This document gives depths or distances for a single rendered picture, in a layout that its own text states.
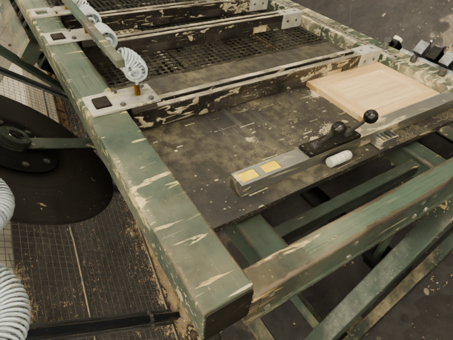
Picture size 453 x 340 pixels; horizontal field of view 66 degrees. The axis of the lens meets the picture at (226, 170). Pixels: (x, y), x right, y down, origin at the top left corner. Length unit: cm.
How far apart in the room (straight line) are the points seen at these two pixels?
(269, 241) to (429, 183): 43
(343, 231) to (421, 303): 159
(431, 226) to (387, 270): 24
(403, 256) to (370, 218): 72
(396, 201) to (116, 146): 67
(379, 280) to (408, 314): 82
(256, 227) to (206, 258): 25
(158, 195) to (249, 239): 24
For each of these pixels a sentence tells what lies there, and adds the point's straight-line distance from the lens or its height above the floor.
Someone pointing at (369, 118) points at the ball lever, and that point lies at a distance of 98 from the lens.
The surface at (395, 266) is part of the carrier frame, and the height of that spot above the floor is 79.
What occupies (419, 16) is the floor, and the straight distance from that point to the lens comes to 282.
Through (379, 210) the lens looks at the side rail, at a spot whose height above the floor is 147.
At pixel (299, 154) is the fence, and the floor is 148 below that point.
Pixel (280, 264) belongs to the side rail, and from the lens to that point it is 69.
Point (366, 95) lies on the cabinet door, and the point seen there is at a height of 110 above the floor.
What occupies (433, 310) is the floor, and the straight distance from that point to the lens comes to 233.
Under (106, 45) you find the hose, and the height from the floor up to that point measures 190.
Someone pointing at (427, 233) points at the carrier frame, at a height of 79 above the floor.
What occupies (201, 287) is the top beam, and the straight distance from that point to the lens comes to 59.
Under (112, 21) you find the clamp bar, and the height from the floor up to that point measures 159.
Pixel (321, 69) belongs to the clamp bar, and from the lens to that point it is 140.
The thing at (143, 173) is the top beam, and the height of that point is 184.
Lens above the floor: 230
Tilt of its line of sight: 50 degrees down
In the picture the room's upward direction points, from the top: 69 degrees counter-clockwise
